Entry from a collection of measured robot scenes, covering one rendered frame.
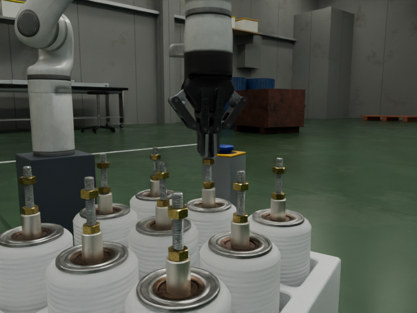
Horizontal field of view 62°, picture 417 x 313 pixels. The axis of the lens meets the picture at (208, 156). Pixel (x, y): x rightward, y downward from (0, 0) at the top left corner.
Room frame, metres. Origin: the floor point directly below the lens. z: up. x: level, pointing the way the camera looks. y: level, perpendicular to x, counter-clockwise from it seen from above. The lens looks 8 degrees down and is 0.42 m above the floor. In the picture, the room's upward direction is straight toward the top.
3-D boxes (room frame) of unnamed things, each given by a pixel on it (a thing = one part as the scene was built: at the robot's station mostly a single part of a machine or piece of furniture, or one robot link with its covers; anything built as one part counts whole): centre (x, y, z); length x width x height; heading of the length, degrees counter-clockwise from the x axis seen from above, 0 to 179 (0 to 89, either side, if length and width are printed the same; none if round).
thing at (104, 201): (0.52, 0.16, 0.26); 0.02 x 0.02 x 0.03
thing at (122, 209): (0.52, 0.16, 0.25); 0.08 x 0.08 x 0.01
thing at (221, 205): (0.56, 0.00, 0.25); 0.08 x 0.08 x 0.01
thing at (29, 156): (0.82, 0.37, 0.15); 0.14 x 0.14 x 0.30; 41
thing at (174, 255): (0.29, 0.03, 0.29); 0.02 x 0.02 x 0.01; 70
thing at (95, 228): (0.36, 0.13, 0.29); 0.02 x 0.02 x 0.01; 75
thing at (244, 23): (9.22, -0.94, 2.38); 0.52 x 0.44 x 0.29; 131
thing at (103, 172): (0.52, 0.16, 0.30); 0.01 x 0.01 x 0.08
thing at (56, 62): (0.82, 0.37, 0.54); 0.09 x 0.09 x 0.17; 78
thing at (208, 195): (0.56, 0.00, 0.26); 0.02 x 0.02 x 0.03
